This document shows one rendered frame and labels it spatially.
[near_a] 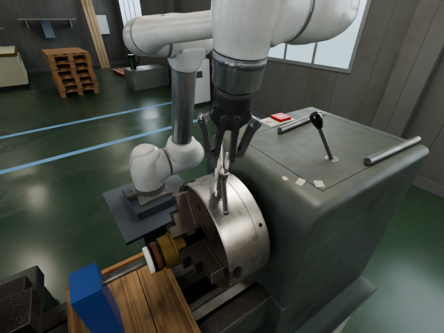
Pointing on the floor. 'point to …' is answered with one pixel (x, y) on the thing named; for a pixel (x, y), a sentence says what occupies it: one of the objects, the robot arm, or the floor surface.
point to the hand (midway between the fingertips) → (222, 166)
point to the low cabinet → (12, 69)
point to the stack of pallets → (71, 70)
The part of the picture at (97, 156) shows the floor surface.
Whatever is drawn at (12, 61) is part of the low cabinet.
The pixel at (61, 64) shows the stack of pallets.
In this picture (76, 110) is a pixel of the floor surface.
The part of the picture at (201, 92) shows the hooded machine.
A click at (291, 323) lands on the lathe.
